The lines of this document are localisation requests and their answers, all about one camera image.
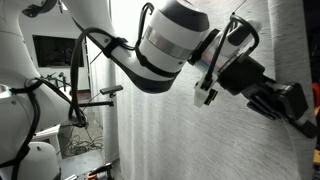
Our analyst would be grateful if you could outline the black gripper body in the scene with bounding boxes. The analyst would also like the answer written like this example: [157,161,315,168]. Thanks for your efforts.
[218,57,308,120]

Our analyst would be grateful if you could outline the light grey woven curtain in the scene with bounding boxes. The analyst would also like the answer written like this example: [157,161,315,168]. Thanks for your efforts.
[88,0,318,180]

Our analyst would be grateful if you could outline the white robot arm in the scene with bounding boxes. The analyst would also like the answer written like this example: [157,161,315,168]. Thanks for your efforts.
[0,0,319,180]

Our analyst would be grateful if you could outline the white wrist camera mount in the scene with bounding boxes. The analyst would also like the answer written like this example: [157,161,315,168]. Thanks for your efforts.
[194,75,218,107]

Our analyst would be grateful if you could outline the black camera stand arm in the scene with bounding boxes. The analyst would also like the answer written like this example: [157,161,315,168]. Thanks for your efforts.
[79,85,123,107]

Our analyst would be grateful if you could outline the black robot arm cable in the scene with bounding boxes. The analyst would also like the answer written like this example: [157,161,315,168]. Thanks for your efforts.
[0,2,156,180]

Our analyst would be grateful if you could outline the floor cable tangle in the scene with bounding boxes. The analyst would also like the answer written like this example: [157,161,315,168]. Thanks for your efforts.
[58,123,105,157]

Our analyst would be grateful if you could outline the dark wall window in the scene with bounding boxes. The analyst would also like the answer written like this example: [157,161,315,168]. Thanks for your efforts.
[33,35,76,67]

